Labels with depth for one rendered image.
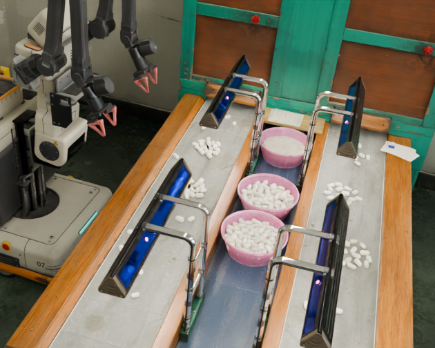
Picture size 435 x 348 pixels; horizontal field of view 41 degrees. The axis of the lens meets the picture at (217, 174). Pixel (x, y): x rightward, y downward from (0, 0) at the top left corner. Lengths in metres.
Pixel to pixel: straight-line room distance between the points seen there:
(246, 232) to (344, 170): 0.69
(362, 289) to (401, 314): 0.17
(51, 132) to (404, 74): 1.70
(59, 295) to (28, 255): 0.97
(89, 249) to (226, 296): 0.53
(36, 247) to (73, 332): 1.06
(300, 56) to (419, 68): 0.58
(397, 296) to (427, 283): 1.29
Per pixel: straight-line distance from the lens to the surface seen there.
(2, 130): 2.86
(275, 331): 1.98
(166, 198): 1.86
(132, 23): 2.67
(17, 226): 3.10
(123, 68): 4.40
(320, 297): 1.63
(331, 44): 2.98
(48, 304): 2.03
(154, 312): 2.02
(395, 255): 2.38
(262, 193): 2.57
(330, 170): 2.80
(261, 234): 2.36
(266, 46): 3.05
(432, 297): 3.43
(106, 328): 1.98
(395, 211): 2.60
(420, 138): 3.18
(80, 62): 2.32
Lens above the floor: 2.25
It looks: 35 degrees down
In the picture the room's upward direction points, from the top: 6 degrees clockwise
